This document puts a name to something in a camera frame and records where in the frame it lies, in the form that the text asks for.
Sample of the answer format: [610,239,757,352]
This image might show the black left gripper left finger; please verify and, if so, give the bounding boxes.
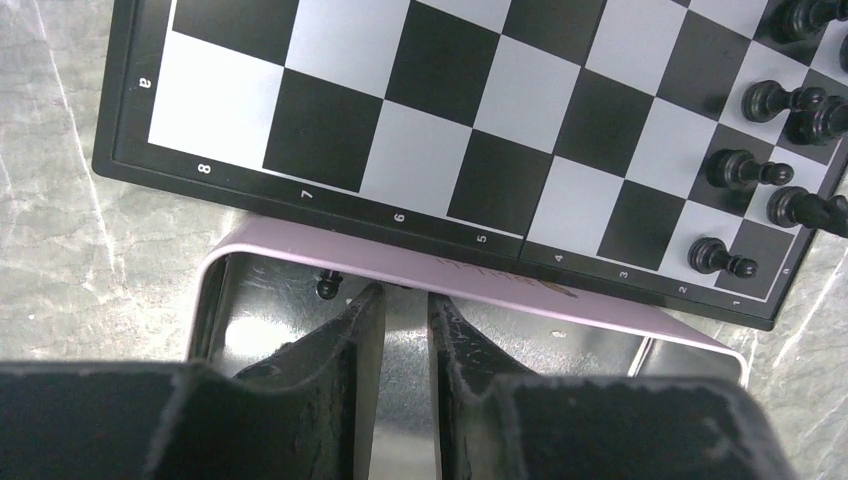
[1,283,386,479]

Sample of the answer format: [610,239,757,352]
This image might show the pile of black chess pieces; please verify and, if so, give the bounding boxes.
[316,269,343,300]

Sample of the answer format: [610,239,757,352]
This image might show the black and white chessboard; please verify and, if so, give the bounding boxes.
[92,0,847,331]

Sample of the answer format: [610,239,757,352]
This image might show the black chess pawn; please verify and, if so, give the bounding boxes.
[766,187,847,238]
[687,237,759,279]
[785,95,847,146]

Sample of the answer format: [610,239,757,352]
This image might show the black chess piece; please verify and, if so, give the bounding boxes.
[768,0,847,42]
[705,149,794,190]
[741,80,827,123]

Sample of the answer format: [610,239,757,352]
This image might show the silver tin box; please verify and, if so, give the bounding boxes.
[187,216,750,479]

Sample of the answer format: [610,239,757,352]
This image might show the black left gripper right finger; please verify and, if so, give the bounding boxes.
[428,294,795,479]

